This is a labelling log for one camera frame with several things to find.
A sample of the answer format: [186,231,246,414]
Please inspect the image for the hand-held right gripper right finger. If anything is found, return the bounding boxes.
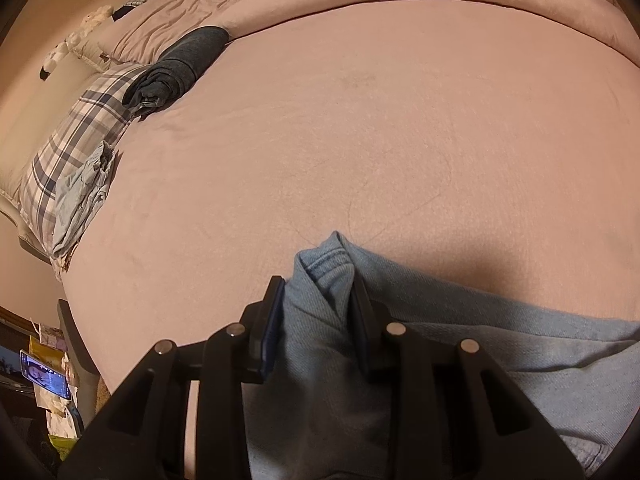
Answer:
[349,279,584,480]

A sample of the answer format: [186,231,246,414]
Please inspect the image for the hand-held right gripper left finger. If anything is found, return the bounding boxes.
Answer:
[60,275,287,480]

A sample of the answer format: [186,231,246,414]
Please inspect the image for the light blue denim pants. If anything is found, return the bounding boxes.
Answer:
[240,230,640,480]

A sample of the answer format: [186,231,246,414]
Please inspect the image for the pink bed sheet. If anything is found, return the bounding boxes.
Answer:
[60,0,640,478]

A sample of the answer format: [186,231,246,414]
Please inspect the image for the pile of papers and packets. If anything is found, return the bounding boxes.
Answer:
[27,319,85,461]

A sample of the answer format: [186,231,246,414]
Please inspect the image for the smartphone with lit screen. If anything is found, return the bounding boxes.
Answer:
[19,349,69,402]

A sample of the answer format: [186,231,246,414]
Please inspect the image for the pale blue folded clothes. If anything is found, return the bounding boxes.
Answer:
[51,141,119,262]

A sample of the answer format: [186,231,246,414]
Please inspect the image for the dark grey folded clothing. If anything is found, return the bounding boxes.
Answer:
[122,25,231,118]

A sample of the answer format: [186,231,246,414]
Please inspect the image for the blue plaid pillow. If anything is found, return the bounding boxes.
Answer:
[17,62,151,257]

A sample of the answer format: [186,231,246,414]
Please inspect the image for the white stuffed toy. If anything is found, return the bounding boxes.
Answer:
[39,4,115,82]

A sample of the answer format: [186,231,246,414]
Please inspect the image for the cream bed frame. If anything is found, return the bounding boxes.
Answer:
[0,192,53,267]

